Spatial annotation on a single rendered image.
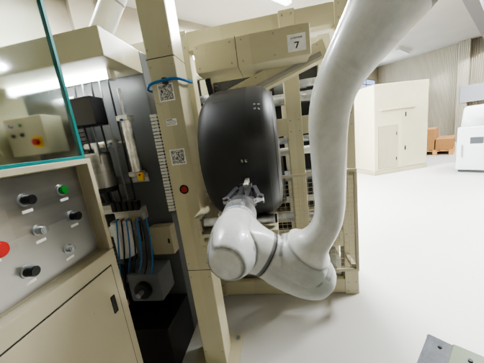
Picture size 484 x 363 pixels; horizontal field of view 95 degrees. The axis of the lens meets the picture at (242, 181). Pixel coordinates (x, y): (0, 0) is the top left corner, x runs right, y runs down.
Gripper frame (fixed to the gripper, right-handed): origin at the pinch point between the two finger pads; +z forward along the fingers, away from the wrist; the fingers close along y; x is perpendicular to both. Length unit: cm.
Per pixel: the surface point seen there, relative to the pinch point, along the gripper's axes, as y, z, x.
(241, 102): -0.5, 15.0, -27.6
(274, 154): -10.6, 6.5, -8.3
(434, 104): -690, 984, 100
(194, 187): 29.0, 23.1, 7.4
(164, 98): 35, 29, -34
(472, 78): -769, 923, 17
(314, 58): -38, 70, -44
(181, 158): 32.7, 25.2, -7.3
